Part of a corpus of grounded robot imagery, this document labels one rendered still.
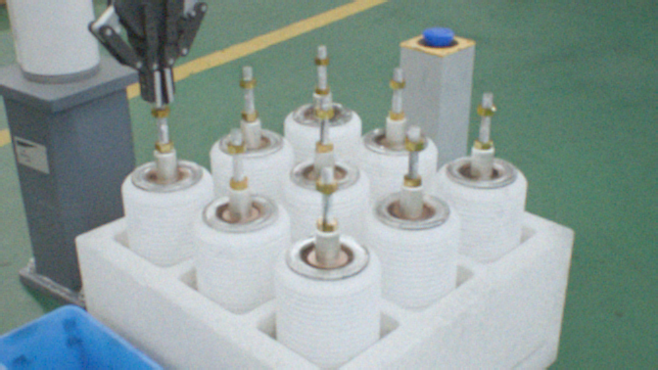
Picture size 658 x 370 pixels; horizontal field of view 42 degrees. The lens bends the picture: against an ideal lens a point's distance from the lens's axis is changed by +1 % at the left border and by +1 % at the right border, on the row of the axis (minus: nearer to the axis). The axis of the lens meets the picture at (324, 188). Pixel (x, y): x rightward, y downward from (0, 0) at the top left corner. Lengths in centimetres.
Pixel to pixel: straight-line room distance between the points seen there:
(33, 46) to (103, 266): 29
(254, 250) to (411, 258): 15
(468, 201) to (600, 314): 35
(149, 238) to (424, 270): 29
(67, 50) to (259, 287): 40
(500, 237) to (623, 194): 60
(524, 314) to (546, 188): 55
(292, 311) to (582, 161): 93
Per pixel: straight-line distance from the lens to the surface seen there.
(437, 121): 111
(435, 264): 81
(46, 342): 97
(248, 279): 81
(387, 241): 80
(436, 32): 112
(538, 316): 97
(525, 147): 161
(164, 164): 90
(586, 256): 128
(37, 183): 113
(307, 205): 87
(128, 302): 92
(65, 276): 117
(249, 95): 95
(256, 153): 95
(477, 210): 88
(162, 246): 90
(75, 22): 106
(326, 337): 74
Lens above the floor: 65
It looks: 27 degrees down
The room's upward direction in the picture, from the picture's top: 1 degrees counter-clockwise
